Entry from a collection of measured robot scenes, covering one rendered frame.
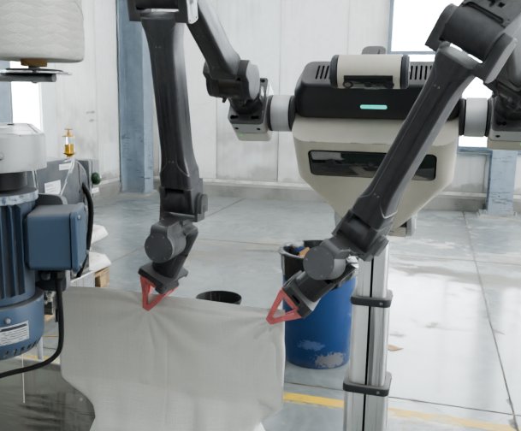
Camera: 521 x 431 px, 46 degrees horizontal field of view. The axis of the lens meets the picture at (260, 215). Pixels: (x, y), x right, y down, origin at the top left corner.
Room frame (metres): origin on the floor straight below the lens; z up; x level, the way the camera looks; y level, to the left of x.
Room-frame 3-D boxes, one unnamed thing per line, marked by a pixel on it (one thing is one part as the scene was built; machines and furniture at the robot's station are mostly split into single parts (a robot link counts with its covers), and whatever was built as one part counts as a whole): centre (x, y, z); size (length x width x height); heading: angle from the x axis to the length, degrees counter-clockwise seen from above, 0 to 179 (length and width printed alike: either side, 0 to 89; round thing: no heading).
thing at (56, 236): (0.92, 0.31, 1.25); 0.10 x 0.08 x 0.12; 9
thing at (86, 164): (1.44, 0.43, 1.28); 0.08 x 0.05 x 0.09; 74
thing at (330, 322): (3.41, -0.35, 0.32); 0.51 x 0.48 x 0.65; 164
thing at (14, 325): (0.90, 0.41, 1.21); 0.15 x 0.15 x 0.25
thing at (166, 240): (1.12, 0.16, 1.24); 0.11 x 0.09 x 0.12; 163
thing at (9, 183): (0.90, 0.41, 1.35); 0.12 x 0.12 x 0.04
